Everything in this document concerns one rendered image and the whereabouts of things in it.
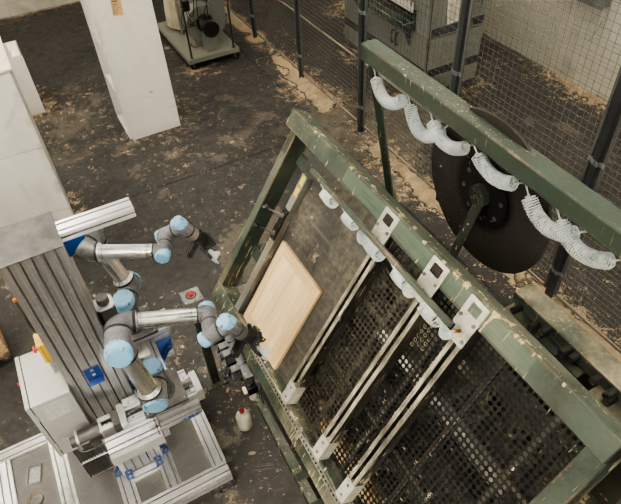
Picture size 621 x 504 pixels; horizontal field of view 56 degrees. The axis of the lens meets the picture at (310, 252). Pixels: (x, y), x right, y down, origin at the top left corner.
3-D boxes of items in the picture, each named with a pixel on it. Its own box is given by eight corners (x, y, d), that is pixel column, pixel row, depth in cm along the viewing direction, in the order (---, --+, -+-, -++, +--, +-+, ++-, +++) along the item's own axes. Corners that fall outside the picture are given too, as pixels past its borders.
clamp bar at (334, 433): (320, 445, 289) (281, 451, 274) (450, 256, 238) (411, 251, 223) (330, 462, 282) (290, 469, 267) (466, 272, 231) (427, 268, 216)
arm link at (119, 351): (170, 385, 286) (125, 319, 247) (173, 411, 276) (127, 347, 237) (146, 393, 286) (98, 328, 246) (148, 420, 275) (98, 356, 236)
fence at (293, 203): (240, 306, 355) (234, 306, 353) (308, 174, 314) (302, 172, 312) (243, 311, 352) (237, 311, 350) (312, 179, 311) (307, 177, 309)
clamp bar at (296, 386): (289, 391, 311) (252, 395, 296) (402, 209, 260) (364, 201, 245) (298, 406, 305) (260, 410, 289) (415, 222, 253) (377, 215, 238)
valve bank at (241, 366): (211, 352, 370) (204, 329, 353) (232, 343, 374) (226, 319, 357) (241, 414, 338) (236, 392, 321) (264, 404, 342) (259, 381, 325)
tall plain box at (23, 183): (6, 215, 566) (-89, 41, 443) (68, 194, 585) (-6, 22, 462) (21, 273, 509) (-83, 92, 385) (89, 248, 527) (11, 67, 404)
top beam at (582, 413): (299, 127, 324) (284, 123, 318) (307, 111, 320) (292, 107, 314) (617, 461, 182) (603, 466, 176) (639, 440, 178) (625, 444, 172)
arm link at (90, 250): (65, 251, 280) (168, 250, 283) (70, 236, 288) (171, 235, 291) (71, 268, 289) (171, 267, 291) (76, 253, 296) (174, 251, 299)
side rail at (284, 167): (233, 280, 375) (218, 279, 368) (307, 130, 328) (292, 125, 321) (236, 286, 371) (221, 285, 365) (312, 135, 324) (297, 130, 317)
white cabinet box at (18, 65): (-10, 108, 712) (-38, 52, 661) (38, 95, 730) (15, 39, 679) (-6, 126, 683) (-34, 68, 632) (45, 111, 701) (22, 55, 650)
